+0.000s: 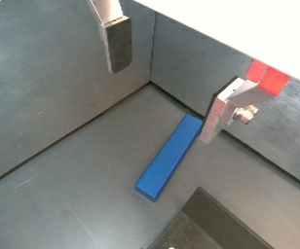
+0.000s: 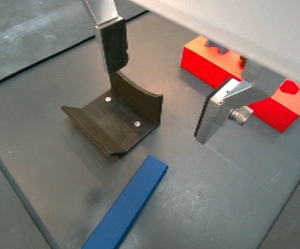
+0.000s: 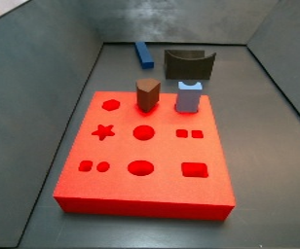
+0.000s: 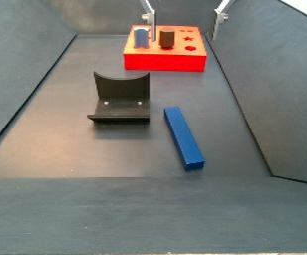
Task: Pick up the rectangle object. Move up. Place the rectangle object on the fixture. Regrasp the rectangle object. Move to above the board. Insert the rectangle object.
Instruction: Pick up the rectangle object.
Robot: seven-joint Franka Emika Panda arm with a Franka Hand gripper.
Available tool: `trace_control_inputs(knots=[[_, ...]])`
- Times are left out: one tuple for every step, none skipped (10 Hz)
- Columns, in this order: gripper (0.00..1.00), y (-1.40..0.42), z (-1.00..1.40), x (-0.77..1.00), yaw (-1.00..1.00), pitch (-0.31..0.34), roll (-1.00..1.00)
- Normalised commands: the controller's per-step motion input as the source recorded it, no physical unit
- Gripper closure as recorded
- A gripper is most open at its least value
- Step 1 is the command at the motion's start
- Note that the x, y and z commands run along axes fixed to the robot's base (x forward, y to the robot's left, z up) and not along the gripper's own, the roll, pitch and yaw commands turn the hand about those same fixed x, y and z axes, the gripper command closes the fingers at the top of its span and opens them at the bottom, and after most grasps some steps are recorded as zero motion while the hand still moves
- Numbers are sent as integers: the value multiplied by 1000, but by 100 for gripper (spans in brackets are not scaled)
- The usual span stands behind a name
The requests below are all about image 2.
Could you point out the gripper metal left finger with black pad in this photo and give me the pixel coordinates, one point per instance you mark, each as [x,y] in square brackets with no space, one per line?
[110,32]

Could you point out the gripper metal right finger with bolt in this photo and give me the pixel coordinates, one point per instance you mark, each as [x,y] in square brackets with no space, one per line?
[227,102]

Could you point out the blue rectangular block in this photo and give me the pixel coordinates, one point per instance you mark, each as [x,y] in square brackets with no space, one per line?
[123,212]

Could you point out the black curved fixture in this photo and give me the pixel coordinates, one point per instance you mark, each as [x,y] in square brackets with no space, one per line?
[119,117]

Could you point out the brown peg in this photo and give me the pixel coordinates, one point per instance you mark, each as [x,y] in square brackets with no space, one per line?
[242,61]

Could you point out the light blue peg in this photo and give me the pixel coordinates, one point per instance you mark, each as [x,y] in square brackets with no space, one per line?
[211,44]

